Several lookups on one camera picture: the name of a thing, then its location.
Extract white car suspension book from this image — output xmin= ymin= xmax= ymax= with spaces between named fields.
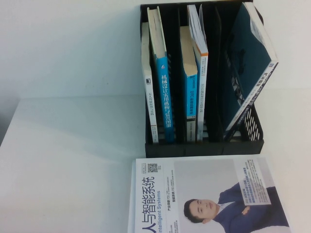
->
xmin=225 ymin=1 xmax=280 ymax=110

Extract thin white spine book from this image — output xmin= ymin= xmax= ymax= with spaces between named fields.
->
xmin=140 ymin=22 xmax=160 ymax=144

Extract thick blue spine book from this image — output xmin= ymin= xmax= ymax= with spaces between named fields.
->
xmin=147 ymin=6 xmax=177 ymax=144

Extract blue and grey spine book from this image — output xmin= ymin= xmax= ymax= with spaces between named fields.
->
xmin=179 ymin=25 xmax=199 ymax=143

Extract black perforated plastic book stand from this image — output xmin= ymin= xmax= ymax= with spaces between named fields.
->
xmin=139 ymin=2 xmax=266 ymax=157

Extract white book with orange band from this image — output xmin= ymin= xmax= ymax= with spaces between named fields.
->
xmin=186 ymin=3 xmax=209 ymax=142

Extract magazine with suited man cover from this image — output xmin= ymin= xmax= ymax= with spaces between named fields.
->
xmin=127 ymin=157 xmax=292 ymax=233

